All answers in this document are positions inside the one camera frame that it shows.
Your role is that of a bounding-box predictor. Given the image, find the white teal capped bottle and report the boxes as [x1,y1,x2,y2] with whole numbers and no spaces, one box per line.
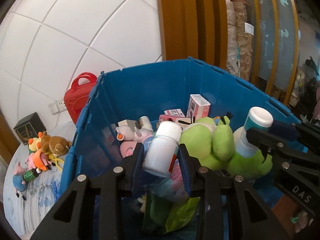
[233,106,273,158]

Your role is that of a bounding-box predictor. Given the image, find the white plastic medicine bottle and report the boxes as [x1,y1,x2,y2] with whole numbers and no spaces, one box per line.
[142,121,182,178]

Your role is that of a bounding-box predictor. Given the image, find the dark green glass bottle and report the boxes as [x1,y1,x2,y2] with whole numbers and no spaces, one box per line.
[23,168,42,182]

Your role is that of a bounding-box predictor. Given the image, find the pink pig plush blue body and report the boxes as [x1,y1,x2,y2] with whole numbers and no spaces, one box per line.
[12,162,28,201]

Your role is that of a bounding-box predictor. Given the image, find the green pink snack bag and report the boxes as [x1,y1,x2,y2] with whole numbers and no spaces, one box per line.
[149,193,200,233]

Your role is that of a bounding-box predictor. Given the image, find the yellow plastic toy tongs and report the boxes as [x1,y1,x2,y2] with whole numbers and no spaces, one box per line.
[48,153,65,171]

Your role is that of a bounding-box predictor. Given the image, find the green frog plush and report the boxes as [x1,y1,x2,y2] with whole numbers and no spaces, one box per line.
[180,112,273,180]

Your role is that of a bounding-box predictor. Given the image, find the white pink pig plush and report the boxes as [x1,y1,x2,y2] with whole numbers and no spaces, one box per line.
[116,125,153,158]

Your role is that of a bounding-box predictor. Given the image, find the small white capped jar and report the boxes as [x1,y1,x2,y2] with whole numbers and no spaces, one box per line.
[138,116,153,132]

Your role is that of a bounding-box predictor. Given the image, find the brown teddy bear plush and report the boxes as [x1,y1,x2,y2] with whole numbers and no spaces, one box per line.
[41,133,72,156]

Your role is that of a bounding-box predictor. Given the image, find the pink white carton box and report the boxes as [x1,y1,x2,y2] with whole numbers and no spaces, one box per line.
[186,94,211,120]

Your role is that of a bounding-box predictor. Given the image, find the small pink flat box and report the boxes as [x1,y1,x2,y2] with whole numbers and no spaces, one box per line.
[164,108,185,118]

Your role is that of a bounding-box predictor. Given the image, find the pink pig plush orange dress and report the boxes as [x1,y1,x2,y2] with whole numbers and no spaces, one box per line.
[25,148,56,171]

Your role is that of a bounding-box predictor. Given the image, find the blue plastic storage crate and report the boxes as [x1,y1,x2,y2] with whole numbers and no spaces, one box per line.
[60,58,299,191]

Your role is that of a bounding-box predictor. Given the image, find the yellow orange plush green hat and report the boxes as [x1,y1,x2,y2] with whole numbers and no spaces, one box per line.
[28,131,47,154]

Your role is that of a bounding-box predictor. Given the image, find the red plastic toy case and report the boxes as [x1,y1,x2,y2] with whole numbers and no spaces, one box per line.
[63,72,97,124]

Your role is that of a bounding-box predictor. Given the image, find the rolled patterned carpet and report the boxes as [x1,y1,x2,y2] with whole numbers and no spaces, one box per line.
[226,0,255,81]

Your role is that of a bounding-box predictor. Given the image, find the white wall socket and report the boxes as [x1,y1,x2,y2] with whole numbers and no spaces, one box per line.
[48,99,67,115]

